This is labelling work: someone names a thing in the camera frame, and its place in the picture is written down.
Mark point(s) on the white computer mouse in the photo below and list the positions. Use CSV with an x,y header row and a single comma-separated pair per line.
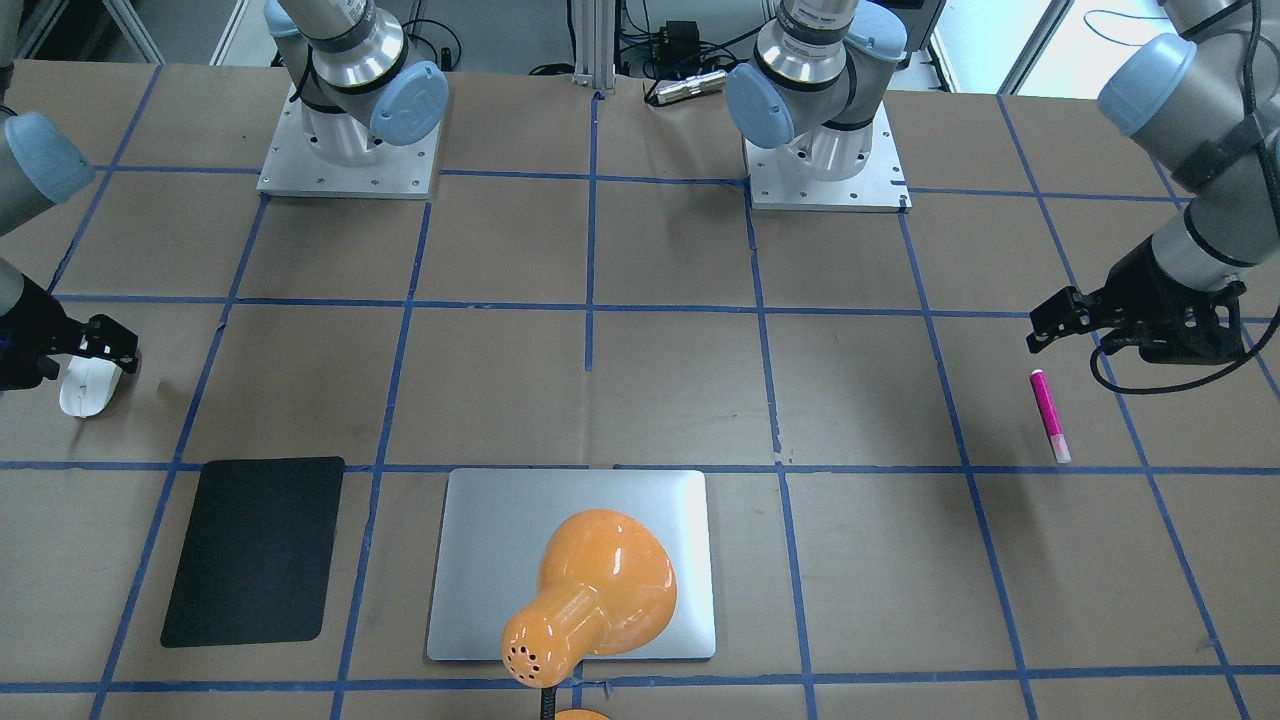
x,y
88,387

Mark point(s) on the aluminium frame post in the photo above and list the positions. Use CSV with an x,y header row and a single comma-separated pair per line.
x,y
594,25

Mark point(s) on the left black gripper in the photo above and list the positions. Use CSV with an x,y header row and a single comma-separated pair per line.
x,y
1140,281

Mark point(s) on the black mousepad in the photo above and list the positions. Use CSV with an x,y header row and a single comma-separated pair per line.
x,y
255,562

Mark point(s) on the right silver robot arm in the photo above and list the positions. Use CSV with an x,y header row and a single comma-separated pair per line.
x,y
363,122

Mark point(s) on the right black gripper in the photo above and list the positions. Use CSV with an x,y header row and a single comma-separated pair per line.
x,y
30,322

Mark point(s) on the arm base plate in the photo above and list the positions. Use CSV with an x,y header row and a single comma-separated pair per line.
x,y
315,155
830,170

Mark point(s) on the orange desk lamp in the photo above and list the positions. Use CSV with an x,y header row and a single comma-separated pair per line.
x,y
606,586

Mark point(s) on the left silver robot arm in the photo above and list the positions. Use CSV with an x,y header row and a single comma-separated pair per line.
x,y
1201,99

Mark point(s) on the pink highlighter pen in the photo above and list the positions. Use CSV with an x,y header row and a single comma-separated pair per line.
x,y
1050,419

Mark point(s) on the grey closed laptop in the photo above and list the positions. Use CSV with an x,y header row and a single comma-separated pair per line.
x,y
497,522

